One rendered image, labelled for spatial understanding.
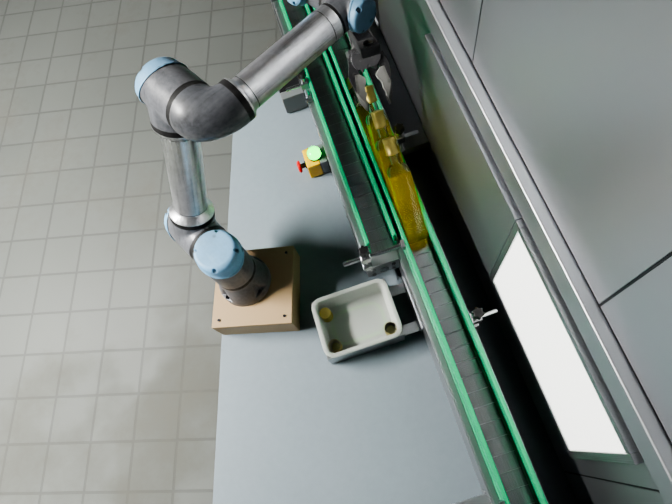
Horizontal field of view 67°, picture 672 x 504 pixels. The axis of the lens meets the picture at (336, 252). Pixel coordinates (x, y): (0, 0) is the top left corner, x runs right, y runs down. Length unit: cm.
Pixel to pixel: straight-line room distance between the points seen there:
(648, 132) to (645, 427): 43
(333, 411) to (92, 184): 200
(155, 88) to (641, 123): 85
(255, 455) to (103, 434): 118
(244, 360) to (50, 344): 144
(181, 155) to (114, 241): 163
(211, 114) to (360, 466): 96
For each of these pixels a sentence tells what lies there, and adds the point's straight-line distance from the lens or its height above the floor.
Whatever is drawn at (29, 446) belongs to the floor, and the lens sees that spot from 278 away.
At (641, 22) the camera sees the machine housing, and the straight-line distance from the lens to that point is 61.
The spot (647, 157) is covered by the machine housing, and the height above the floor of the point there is 169.
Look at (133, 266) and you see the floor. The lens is 269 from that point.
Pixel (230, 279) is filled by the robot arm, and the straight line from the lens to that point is 134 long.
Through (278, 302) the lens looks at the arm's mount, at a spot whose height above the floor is 85.
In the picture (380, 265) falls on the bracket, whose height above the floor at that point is 88.
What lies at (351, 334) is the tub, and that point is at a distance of 147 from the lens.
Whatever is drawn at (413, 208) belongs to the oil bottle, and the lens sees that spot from 135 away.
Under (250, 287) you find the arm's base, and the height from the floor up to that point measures 92.
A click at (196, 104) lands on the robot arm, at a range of 104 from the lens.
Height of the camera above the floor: 220
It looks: 68 degrees down
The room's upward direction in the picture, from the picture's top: 22 degrees counter-clockwise
